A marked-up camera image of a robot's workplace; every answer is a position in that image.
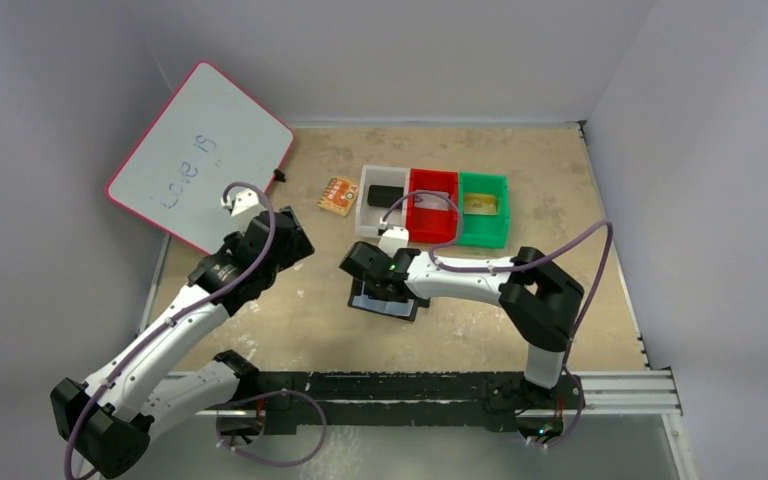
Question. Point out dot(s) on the white plastic bin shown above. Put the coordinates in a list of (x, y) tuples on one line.
[(367, 219)]

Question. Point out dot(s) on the clear card in red bin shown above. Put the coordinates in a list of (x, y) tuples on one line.
[(432, 200)]

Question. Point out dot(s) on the pink framed whiteboard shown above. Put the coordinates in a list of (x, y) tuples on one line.
[(211, 133)]

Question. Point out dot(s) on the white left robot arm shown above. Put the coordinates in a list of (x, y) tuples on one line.
[(110, 418)]

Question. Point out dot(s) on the gold card in green bin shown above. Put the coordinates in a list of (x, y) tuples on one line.
[(480, 204)]

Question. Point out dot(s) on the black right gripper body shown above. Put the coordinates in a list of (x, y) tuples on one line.
[(384, 289)]

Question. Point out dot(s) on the black object in white bin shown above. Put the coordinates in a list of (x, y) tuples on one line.
[(383, 196)]

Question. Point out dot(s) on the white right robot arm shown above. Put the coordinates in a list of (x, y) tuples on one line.
[(540, 299)]

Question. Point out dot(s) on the red plastic bin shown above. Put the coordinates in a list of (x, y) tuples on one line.
[(429, 226)]

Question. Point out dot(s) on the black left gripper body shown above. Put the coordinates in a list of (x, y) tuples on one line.
[(297, 248)]

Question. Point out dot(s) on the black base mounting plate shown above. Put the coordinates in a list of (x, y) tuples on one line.
[(497, 401)]

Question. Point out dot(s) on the orange card pack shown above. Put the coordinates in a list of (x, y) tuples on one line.
[(339, 196)]

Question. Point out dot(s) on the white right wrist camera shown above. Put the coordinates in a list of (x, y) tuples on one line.
[(393, 239)]

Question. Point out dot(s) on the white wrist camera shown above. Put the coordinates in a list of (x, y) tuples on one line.
[(245, 205), (393, 239)]

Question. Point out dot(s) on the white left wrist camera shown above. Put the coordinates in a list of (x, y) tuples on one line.
[(245, 205)]

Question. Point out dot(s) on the green plastic bin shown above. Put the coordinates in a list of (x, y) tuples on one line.
[(485, 231)]

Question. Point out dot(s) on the aluminium rail frame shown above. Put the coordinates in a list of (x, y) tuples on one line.
[(605, 393)]

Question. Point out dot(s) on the black leather card holder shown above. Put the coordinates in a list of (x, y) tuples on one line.
[(406, 311)]

